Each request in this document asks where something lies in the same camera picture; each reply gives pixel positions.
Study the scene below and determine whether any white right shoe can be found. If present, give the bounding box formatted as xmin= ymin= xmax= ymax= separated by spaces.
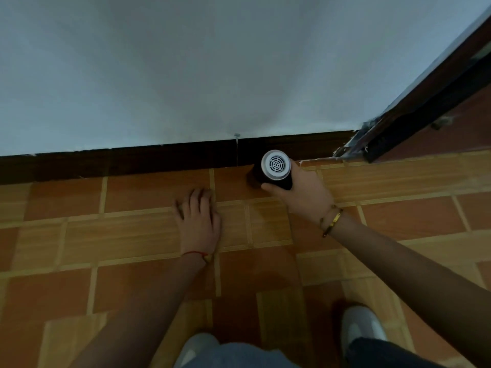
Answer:
xmin=341 ymin=306 xmax=389 ymax=359

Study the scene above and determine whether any person's left hand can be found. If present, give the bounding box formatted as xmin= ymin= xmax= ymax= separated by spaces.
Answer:
xmin=174 ymin=188 xmax=222 ymax=262

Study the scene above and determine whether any red string bracelet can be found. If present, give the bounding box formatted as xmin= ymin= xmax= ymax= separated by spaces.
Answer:
xmin=181 ymin=250 xmax=213 ymax=263

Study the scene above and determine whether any person's left forearm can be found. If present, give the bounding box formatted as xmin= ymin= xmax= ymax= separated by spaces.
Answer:
xmin=69 ymin=254 xmax=209 ymax=368

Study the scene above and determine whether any white left shoe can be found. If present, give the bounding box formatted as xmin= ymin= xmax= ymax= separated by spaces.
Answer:
xmin=173 ymin=333 xmax=220 ymax=368

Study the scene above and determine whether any thin gold chain bracelet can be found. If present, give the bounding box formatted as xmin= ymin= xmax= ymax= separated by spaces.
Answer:
xmin=318 ymin=205 xmax=339 ymax=229

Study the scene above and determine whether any gold bangle bracelet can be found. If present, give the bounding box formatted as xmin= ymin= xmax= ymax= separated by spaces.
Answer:
xmin=322 ymin=209 xmax=344 ymax=239

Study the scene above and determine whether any black handheld vacuum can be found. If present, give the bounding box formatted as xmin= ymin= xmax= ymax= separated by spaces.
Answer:
xmin=250 ymin=149 xmax=294 ymax=191

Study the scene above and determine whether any person's right hand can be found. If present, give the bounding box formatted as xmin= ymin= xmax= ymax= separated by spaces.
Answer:
xmin=261 ymin=159 xmax=339 ymax=227

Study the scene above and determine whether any dark right trouser leg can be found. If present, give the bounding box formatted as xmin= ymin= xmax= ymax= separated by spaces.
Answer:
xmin=344 ymin=336 xmax=447 ymax=368

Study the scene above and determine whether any dark wooden baseboard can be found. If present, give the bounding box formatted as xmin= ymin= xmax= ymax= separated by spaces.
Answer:
xmin=0 ymin=130 xmax=359 ymax=185

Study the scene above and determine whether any person's right forearm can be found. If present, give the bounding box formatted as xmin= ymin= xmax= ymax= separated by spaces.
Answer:
xmin=322 ymin=211 xmax=491 ymax=368

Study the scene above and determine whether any reddish brown door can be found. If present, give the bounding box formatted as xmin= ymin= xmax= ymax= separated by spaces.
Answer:
xmin=378 ymin=84 xmax=491 ymax=162

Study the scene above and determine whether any dark wooden door frame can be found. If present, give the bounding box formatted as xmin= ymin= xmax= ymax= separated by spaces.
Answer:
xmin=333 ymin=17 xmax=491 ymax=164

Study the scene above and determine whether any grey left trouser leg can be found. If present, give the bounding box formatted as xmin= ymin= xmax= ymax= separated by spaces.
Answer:
xmin=182 ymin=342 xmax=302 ymax=368

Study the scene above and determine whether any white shoe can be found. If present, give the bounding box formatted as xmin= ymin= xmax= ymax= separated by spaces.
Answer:
xmin=341 ymin=306 xmax=389 ymax=359
xmin=173 ymin=333 xmax=220 ymax=368

